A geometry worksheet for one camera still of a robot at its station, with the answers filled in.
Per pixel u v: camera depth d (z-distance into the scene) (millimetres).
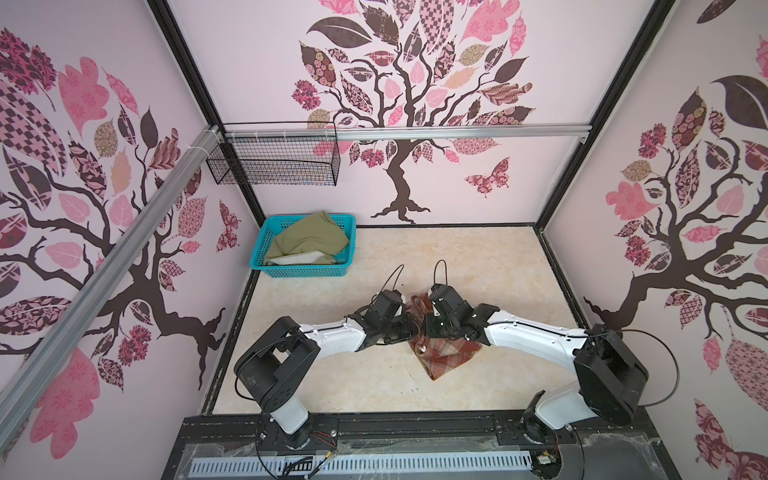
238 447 715
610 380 430
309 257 1039
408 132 939
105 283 523
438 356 835
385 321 697
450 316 654
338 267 1067
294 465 723
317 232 1104
